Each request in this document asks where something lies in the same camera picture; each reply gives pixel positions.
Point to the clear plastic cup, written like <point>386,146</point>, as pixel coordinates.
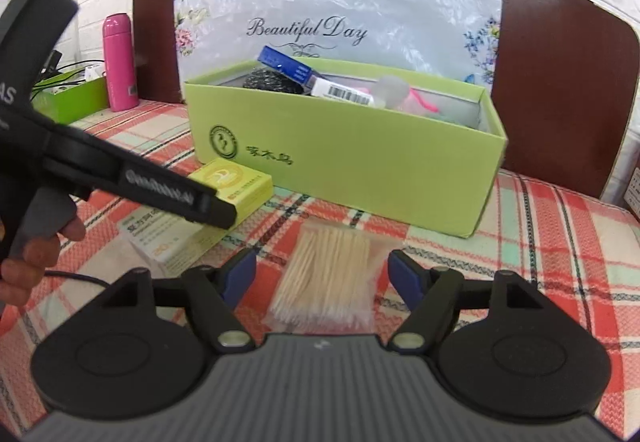
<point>390,92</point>

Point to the pink thermos bottle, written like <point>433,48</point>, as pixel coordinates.
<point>118,54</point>

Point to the person's left hand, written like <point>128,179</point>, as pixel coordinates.
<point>20,276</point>

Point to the white pink work glove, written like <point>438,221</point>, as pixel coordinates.
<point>416,104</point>

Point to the yellow-green medicine box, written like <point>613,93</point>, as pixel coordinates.
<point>245,188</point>

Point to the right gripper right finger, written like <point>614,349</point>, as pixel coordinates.
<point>499,346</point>

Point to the white green medicine box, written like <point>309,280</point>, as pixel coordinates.
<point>170,243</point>

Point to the green tray on left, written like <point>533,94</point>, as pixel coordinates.
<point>70,101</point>

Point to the plaid bed sheet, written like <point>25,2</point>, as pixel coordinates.
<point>584,254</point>

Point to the blue medicine box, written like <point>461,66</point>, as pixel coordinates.
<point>291,68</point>

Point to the lime green storage box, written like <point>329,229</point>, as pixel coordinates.
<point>434,174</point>

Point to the floral plastic-wrapped pillow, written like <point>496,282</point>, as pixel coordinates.
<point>457,39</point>

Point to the bag of toothpicks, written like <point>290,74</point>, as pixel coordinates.
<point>329,282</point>

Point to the brown cardboard box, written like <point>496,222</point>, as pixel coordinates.
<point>631,196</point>

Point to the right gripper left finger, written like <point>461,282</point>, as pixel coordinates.
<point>143,344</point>

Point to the white orange medicine box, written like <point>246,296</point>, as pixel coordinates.
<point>326,89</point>

